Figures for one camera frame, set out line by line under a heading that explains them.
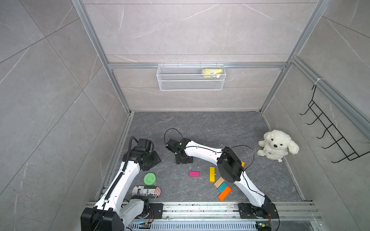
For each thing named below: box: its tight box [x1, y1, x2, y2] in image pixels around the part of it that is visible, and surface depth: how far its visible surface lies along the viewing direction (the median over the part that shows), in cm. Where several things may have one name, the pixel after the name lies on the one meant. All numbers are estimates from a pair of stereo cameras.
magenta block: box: [188, 170, 200, 178], surface depth 88 cm
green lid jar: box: [143, 172, 157, 186], surface depth 81 cm
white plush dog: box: [256, 129, 300, 163], surface depth 83 cm
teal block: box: [217, 181, 228, 193], surface depth 82 cm
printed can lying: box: [131, 185, 162, 199], surface depth 79 cm
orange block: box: [217, 185, 233, 202], surface depth 80 cm
